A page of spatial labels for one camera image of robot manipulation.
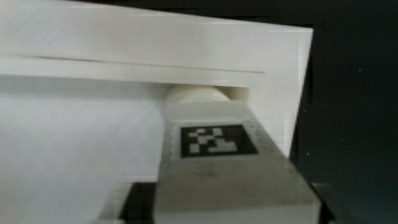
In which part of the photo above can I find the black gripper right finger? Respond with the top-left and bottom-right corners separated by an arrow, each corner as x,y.
312,182 -> 356,224

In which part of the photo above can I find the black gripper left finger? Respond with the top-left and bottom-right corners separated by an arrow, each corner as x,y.
100,182 -> 157,224

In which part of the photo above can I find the white table leg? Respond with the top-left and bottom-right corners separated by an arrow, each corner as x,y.
154,85 -> 322,224

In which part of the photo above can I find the white square tabletop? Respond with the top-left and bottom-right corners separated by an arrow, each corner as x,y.
0,56 -> 265,224

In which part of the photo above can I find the white U-shaped obstacle fence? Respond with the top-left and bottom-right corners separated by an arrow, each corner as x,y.
0,0 -> 313,151

